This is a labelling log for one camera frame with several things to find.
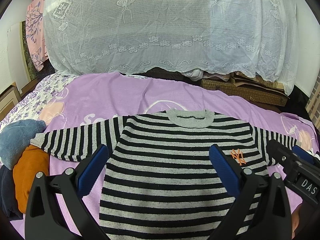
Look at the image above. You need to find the blue fleece garment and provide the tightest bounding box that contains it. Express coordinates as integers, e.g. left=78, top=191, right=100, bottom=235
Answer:
left=1, top=119, right=46, bottom=170

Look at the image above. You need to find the pink floral fabric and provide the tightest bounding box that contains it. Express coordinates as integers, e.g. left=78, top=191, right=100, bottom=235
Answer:
left=25, top=0, right=48, bottom=72

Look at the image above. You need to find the white folded cloth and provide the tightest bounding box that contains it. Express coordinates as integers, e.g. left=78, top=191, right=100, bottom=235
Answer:
left=182, top=68, right=203, bottom=81

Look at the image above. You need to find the orange garment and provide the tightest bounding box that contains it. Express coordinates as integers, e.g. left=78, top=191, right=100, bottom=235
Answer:
left=13, top=145, right=49, bottom=214

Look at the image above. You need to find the purple smile bed sheet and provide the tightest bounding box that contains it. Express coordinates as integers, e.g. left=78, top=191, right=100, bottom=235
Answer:
left=4, top=71, right=320, bottom=240

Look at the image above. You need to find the purple floral bedding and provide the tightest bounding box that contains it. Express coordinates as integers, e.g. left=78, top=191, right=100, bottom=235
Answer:
left=1, top=73, right=76, bottom=131

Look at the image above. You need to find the white lace cover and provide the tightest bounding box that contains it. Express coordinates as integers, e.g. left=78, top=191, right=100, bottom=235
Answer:
left=43, top=0, right=298, bottom=94

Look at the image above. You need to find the person right hand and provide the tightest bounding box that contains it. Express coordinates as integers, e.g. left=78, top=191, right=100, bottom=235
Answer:
left=291, top=204, right=302, bottom=239

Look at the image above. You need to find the wooden picture frame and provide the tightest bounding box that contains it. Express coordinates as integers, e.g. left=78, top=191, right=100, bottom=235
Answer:
left=0, top=82, right=21, bottom=121

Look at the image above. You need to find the dark navy garment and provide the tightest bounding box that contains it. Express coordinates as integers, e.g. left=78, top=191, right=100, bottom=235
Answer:
left=0, top=165, right=23, bottom=220

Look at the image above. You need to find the black grey striped sweater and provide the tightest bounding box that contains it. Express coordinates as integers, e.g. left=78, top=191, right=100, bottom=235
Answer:
left=31, top=109, right=297, bottom=239

